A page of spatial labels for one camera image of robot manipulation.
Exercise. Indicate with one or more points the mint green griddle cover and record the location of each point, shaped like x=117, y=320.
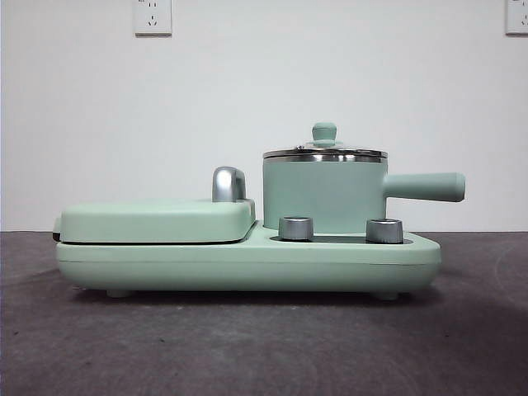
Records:
x=148, y=220

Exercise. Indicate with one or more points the silver control knob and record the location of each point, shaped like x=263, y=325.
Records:
x=384, y=232
x=295, y=229

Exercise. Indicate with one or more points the mint green steamer pot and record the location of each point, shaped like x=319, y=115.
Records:
x=321, y=189

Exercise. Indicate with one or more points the white wall socket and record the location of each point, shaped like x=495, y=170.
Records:
x=517, y=18
x=152, y=18

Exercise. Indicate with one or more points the glass pot lid green knob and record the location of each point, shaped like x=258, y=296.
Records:
x=325, y=131

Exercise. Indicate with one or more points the mint green breakfast maker base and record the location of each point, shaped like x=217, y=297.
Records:
x=165, y=264

